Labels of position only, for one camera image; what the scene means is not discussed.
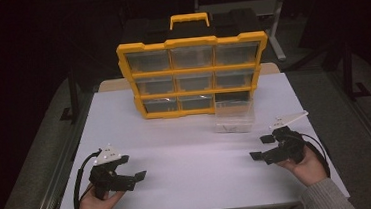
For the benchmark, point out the yellow black organizer cabinet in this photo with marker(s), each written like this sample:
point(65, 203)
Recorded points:
point(190, 30)

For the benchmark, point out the person's left hand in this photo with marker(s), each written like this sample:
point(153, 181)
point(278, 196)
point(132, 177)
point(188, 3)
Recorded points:
point(98, 206)

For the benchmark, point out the grey desk with white leg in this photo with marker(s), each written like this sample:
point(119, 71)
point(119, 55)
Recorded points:
point(277, 27)

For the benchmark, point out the set of clear drawers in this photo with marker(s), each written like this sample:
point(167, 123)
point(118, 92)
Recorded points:
point(194, 81)

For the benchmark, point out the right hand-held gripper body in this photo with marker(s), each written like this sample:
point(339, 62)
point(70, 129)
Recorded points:
point(288, 145)

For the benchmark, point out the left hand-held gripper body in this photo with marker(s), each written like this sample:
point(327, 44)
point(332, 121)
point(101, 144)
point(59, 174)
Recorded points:
point(102, 179)

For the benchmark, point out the person's right hand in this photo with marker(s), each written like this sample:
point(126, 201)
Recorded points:
point(307, 170)

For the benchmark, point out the black metal stand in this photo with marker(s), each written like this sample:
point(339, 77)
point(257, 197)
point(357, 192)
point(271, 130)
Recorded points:
point(348, 71)
point(73, 96)

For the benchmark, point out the clear plastic drawer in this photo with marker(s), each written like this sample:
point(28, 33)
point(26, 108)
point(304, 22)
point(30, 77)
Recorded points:
point(234, 114)

